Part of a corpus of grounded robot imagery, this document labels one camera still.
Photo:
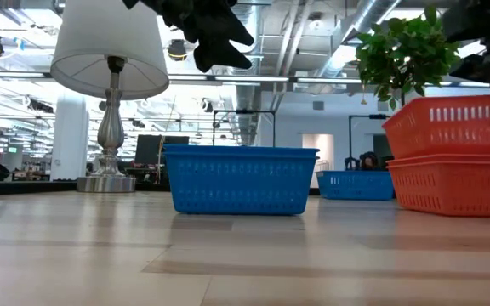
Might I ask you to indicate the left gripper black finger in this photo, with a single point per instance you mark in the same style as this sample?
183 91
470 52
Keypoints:
219 59
228 30

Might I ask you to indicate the red plastic basket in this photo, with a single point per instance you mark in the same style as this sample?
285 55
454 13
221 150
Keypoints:
453 191
440 129
440 158

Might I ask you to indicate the white shade silver table lamp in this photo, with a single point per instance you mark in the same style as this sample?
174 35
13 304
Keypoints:
109 42

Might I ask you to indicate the green potted plant black pot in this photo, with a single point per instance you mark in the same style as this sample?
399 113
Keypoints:
402 55

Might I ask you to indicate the black computer monitor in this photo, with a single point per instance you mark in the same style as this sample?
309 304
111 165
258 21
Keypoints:
160 149

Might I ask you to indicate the person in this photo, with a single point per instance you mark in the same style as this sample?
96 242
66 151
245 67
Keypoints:
369 162

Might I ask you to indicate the white square pillar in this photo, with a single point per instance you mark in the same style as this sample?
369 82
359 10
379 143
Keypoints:
70 140

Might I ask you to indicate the green exit sign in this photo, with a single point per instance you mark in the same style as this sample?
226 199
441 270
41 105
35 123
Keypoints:
12 149

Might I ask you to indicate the black metal gantry frame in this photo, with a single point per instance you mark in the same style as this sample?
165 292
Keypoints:
245 111
377 116

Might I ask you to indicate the black metal table frame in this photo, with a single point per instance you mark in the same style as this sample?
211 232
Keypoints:
28 187

